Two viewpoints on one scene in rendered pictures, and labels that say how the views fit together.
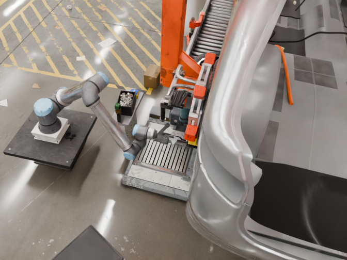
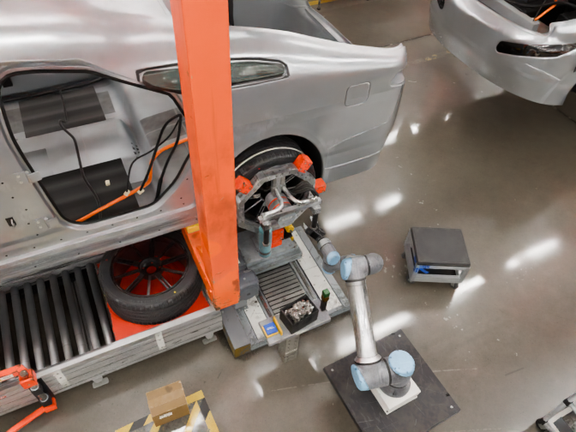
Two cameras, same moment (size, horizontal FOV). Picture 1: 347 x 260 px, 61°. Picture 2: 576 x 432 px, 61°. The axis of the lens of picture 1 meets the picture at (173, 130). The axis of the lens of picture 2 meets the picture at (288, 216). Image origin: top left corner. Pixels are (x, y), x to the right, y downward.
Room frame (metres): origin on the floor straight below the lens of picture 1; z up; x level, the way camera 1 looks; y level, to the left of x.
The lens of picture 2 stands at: (2.92, 1.56, 3.21)
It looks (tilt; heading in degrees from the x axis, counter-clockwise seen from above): 49 degrees down; 230
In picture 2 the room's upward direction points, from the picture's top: 5 degrees clockwise
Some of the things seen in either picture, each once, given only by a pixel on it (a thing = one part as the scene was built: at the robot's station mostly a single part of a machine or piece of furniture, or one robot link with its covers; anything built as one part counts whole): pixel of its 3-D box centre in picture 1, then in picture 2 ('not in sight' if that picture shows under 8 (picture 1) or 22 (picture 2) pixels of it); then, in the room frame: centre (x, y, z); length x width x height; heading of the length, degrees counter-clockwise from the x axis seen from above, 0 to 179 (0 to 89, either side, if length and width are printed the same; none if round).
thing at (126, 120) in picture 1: (127, 107); (295, 321); (1.84, 0.44, 0.44); 0.43 x 0.17 x 0.03; 169
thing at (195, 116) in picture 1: (199, 101); (275, 200); (1.57, -0.18, 0.85); 0.54 x 0.07 x 0.54; 169
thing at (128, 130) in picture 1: (130, 120); (288, 339); (1.87, 0.43, 0.21); 0.10 x 0.10 x 0.42; 79
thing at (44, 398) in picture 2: (191, 36); (38, 390); (3.29, -0.13, 0.30); 0.09 x 0.05 x 0.50; 169
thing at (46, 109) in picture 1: (46, 110); (398, 368); (1.59, 1.06, 0.57); 0.17 x 0.15 x 0.18; 156
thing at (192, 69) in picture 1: (207, 75); (203, 241); (2.07, -0.26, 0.69); 0.52 x 0.17 x 0.35; 79
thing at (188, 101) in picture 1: (190, 99); (279, 207); (1.58, -0.11, 0.85); 0.21 x 0.14 x 0.14; 79
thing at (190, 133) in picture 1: (190, 132); (317, 186); (1.26, -0.12, 0.85); 0.09 x 0.08 x 0.07; 169
